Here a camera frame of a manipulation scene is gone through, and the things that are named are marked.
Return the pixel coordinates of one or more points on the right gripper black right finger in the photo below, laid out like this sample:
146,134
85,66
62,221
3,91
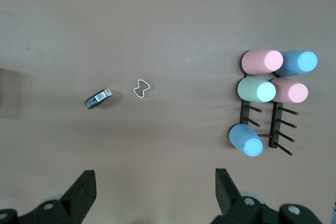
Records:
228,195

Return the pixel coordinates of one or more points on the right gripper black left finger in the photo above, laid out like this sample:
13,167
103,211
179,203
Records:
76,197

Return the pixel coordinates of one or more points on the black snack wrapper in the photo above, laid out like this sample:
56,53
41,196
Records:
97,98

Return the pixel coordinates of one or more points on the white rubber band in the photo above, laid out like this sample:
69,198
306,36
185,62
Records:
142,80

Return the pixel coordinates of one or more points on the blue plastic cup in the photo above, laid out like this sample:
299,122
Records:
302,62
245,140

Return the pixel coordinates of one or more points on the dark wooden cup rack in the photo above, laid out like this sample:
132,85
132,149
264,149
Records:
273,127

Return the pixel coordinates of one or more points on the green plastic cup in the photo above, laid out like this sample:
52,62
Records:
254,90

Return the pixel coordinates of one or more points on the pink plastic cup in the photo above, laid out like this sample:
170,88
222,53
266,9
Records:
294,93
260,62

